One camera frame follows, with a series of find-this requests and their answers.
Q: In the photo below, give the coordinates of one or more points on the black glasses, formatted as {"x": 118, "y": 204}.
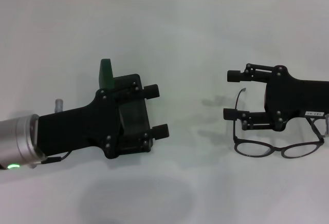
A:
{"x": 278, "y": 150}

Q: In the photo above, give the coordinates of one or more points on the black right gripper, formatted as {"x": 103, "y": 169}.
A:
{"x": 285, "y": 98}

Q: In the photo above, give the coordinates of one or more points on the green glasses case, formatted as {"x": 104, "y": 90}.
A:
{"x": 105, "y": 75}

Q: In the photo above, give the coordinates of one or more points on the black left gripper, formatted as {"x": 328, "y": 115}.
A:
{"x": 74, "y": 126}

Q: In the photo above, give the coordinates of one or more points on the silver cylindrical stub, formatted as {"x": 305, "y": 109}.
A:
{"x": 59, "y": 105}

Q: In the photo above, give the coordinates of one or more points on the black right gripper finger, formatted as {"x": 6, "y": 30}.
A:
{"x": 160, "y": 132}
{"x": 152, "y": 92}

